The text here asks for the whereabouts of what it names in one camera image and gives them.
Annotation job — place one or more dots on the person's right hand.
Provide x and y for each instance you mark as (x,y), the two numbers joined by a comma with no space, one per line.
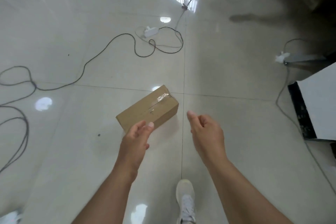
(210,139)

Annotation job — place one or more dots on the person's left hand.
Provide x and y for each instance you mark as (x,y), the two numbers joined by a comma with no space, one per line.
(132,150)

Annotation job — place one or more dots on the person's right thumb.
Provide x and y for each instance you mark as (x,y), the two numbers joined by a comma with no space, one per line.
(192,119)

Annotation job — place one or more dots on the person's left thumb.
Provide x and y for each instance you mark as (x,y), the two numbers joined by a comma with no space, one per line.
(148,129)

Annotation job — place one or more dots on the person's left forearm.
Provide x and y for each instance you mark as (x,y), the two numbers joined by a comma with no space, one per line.
(110,197)

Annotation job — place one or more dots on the person's right forearm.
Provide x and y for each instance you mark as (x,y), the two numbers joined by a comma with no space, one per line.
(241,195)

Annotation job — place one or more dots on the taped brown cardboard box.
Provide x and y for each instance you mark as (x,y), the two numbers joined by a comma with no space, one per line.
(149,109)

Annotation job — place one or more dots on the person's white right shoe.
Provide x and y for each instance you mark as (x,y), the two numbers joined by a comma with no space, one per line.
(185,200)

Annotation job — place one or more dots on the person's white shoe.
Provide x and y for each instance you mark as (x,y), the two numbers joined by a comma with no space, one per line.
(10,218)
(185,200)

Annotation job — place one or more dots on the white power strip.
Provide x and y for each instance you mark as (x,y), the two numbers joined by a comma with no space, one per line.
(150,31)

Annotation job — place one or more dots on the white plug adapter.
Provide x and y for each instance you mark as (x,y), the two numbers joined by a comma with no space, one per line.
(282,57)

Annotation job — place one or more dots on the white board with black edge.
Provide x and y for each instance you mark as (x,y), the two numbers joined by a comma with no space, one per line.
(319,105)

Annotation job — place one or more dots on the person's white left shoe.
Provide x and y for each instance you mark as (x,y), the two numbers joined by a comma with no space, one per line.
(10,218)

